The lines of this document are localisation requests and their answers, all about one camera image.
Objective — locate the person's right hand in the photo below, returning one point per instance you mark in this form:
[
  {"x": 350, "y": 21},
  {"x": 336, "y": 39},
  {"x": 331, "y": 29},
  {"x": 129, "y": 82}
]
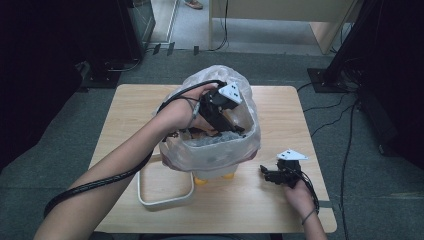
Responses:
[{"x": 300, "y": 198}]

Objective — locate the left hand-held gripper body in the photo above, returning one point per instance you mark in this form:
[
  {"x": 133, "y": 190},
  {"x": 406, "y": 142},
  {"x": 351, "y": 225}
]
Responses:
[{"x": 215, "y": 106}]

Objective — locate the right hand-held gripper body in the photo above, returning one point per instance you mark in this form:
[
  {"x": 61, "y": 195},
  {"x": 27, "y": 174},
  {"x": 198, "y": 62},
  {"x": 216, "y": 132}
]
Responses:
[{"x": 287, "y": 173}]

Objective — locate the person's left hand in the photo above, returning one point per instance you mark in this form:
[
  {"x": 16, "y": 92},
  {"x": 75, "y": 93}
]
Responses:
[{"x": 180, "y": 111}]

